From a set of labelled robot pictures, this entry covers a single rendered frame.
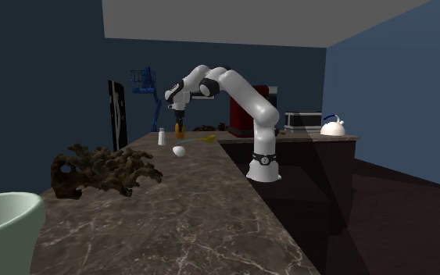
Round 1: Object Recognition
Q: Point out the brown driftwood piece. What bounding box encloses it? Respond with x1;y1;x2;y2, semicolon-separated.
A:
50;143;164;200

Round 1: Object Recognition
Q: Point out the yellow spoon with blue handle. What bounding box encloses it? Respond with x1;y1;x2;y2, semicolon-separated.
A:
176;134;216;146

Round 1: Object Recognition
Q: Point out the white kettle with blue handle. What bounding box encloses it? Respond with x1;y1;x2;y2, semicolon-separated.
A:
320;113;346;138

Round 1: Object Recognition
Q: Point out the pale green bowl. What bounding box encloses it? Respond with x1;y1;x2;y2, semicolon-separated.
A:
0;191;46;275

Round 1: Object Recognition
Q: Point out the blue wire rack stand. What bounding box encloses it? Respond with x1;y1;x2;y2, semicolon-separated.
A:
130;66;163;133

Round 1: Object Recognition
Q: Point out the black wall poster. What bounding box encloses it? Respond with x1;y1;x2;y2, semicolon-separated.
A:
107;79;129;152

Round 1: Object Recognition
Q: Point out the red coffee machine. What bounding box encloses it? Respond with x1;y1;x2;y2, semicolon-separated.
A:
228;84;278;138

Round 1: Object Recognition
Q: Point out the dark robot stand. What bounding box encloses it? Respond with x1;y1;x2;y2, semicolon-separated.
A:
242;164;334;275

